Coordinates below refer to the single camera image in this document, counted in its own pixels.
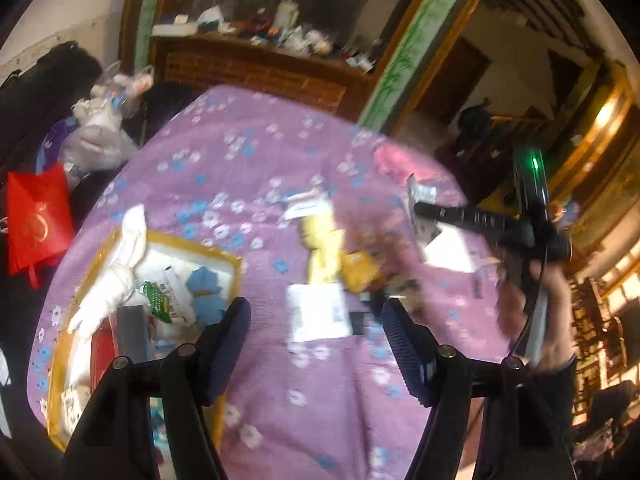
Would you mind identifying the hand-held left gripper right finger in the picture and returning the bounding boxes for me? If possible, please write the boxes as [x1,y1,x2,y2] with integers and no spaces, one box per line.
[381,298,576,480]

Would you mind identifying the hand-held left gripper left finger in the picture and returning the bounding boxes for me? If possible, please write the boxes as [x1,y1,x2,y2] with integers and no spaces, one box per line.
[60,296,252,480]

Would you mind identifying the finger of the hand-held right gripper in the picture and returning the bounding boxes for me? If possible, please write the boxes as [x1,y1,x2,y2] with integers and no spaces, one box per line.
[414,202,507,235]

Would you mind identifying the blue plush toy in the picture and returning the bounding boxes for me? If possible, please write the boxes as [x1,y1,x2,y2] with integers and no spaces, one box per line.
[186,266,228,328]

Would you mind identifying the green and white packet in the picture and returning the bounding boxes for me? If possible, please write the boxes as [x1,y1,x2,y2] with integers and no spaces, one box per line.
[137,280,174,323]

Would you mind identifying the yellow-rimmed white storage container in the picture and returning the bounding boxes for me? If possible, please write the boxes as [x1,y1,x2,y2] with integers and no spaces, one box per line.
[47,230,243,451]

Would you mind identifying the red foil bag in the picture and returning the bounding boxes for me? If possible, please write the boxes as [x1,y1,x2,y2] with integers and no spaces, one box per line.
[90,327,122,392]

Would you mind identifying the white towel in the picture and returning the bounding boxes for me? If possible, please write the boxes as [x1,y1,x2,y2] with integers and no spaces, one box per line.
[67,205,148,333]

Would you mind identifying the person's right hand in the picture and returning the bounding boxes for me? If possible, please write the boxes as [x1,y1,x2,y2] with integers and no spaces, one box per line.
[497,260,574,372]

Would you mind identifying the white paper sheets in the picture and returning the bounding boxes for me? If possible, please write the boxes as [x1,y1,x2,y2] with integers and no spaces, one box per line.
[425,230,477,274]

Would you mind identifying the pink cloth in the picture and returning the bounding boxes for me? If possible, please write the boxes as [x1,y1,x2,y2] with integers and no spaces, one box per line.
[374,144,441,183]

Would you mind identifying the flat white packet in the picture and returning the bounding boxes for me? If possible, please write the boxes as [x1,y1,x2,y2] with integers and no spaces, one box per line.
[287,284,352,343]

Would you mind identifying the orange-yellow packet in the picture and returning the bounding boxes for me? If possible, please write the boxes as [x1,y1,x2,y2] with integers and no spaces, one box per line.
[340,250,383,293]

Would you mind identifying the grey packet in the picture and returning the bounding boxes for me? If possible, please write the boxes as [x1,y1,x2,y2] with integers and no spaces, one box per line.
[117,305,151,357]

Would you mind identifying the pale yellow packet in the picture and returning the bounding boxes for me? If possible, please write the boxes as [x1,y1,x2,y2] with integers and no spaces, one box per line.
[299,210,346,283]

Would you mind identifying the small white labelled packet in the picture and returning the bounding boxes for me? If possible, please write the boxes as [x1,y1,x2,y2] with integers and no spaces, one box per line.
[285,187,333,221]

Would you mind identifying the red gift bag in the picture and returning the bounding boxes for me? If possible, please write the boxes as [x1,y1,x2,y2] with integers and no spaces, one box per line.
[6,164,76,288]

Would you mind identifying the wooden glass-front cabinet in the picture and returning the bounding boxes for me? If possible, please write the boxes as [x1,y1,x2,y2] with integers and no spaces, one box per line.
[117,0,501,136]

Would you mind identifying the pile of plastic bags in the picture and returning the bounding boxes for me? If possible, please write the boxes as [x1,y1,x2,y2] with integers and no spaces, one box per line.
[60,62,153,181]

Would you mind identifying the white bottle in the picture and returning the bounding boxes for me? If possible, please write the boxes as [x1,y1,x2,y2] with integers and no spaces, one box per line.
[275,0,302,30]

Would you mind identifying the purple bag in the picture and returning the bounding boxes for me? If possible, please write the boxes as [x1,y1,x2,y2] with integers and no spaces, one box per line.
[37,120,76,166]

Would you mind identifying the black bag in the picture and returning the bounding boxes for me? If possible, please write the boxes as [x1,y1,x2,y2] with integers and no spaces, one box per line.
[0,42,103,161]

